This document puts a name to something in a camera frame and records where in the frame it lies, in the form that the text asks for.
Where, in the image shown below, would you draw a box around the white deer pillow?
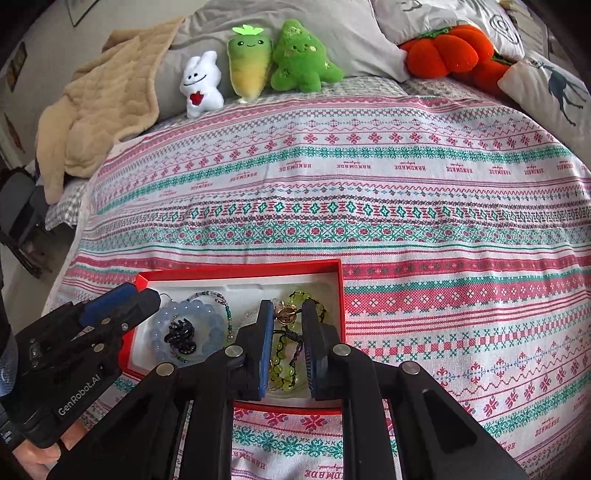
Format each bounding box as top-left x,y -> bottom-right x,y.
498,51 -> 590,166

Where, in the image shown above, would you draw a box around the red jewelry box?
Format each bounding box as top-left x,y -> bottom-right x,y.
135,259 -> 345,415

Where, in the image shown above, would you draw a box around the grey pillow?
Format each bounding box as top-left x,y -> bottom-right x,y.
155,0 -> 410,120

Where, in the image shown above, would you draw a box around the person left hand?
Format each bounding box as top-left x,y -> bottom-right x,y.
13,421 -> 87,480

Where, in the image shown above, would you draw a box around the green bead cord bracelet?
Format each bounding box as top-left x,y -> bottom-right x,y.
267,289 -> 329,393

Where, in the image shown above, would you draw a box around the orange pumpkin plush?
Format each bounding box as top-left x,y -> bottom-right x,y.
400,25 -> 513,99

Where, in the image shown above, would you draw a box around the white bunny plush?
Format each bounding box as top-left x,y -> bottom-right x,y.
179,50 -> 224,119

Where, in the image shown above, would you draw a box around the patterned handmade bedspread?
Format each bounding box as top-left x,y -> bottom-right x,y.
47,95 -> 590,479

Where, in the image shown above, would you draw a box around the white printed pillow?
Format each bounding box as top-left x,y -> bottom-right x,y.
372,0 -> 525,61

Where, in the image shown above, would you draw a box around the black flower ring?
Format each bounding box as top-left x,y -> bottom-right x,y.
163,316 -> 198,356

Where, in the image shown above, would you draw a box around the green seed bead bracelet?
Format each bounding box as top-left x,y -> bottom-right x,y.
170,289 -> 235,345

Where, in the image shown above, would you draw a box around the blue bead bracelet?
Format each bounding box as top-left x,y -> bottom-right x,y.
150,299 -> 228,358

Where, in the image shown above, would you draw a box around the yellow green carrot plush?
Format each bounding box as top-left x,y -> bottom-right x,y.
226,24 -> 273,104

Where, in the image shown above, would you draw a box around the beige fleece blanket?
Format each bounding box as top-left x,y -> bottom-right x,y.
36,17 -> 183,205

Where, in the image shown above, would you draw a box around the green tree plush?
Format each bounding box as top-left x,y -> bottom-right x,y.
270,19 -> 345,93

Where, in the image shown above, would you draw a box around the gold rings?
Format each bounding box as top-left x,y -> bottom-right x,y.
275,304 -> 302,326

